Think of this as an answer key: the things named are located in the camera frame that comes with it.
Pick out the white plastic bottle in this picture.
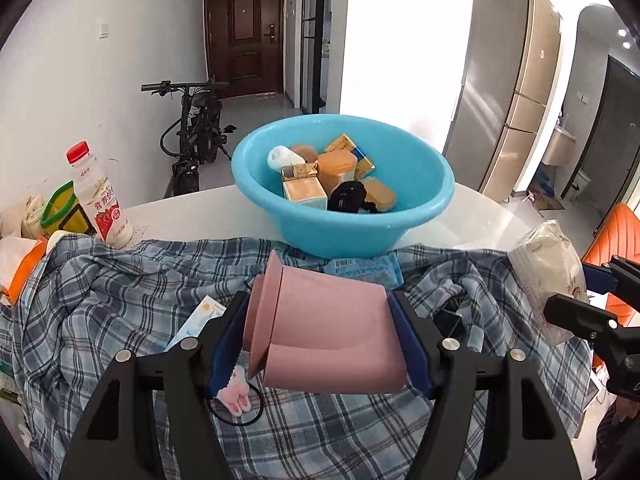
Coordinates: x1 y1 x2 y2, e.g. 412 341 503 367
267 145 307 173

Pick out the orange chair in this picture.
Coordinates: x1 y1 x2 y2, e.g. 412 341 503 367
582 203 640 326

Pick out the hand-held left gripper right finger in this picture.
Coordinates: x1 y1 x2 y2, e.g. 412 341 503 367
387 290 582 480

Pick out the black hair clip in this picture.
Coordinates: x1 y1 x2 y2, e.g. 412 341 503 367
327 180 368 214

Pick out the peach and teal box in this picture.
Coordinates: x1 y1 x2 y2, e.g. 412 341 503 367
282 178 328 211

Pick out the blue plastic basin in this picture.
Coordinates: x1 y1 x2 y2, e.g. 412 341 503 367
231 114 456 260

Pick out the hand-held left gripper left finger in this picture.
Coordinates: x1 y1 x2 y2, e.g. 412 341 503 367
59 290 251 480

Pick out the small black box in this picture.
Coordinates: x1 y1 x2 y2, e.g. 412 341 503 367
432 307 463 341

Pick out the dark interior door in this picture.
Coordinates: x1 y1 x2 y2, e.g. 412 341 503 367
560 55 640 218

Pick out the red capped drink bottle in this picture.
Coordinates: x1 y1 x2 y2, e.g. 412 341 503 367
66 141 135 250

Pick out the orange tissue box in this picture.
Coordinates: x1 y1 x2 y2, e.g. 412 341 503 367
0 232 51 306

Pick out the green and white packet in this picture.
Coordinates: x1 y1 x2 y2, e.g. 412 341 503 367
0 360 21 402

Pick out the blue plaid cloth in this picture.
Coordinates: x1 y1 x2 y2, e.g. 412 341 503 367
0 234 596 480

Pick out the black hair tie bunny charm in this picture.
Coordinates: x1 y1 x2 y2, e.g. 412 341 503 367
207 365 266 427

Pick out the blue and white carton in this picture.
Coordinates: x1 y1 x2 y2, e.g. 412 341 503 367
164 296 228 353

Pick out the gold and silver refrigerator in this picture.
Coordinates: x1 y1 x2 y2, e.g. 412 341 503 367
442 0 563 204

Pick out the black bicycle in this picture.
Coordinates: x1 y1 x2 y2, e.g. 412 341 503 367
141 79 238 198

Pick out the white tissue packet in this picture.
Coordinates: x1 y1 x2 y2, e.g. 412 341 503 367
507 220 588 346

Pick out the beige sink cabinet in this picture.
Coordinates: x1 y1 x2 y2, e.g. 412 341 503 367
541 125 576 166

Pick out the pink plastic cup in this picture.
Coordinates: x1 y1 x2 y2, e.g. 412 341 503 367
248 342 408 394
244 250 397 361

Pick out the clear plastic food bag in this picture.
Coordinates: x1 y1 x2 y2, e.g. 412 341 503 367
0 195 48 241

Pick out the orange translucent case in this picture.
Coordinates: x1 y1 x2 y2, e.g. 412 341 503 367
316 151 358 196

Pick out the person's right forearm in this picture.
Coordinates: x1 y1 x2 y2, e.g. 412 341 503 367
595 402 640 480

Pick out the blue wet wipe packet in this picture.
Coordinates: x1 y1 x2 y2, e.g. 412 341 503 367
324 253 405 291

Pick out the brown entrance door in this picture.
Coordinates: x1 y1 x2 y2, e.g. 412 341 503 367
204 0 287 100

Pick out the person's right hand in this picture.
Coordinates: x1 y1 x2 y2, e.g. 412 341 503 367
617 395 640 423

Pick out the green lidded jar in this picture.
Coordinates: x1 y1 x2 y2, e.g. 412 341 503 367
40 180 96 238

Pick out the brown translucent case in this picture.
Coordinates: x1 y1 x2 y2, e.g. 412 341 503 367
362 176 398 212

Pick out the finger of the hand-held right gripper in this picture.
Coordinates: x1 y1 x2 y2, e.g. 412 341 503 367
543 292 640 356
581 255 640 297

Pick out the gold square bottle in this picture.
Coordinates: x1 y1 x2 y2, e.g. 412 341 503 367
281 161 319 182

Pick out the black framed glass door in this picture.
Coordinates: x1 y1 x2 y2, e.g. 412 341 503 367
300 0 336 115

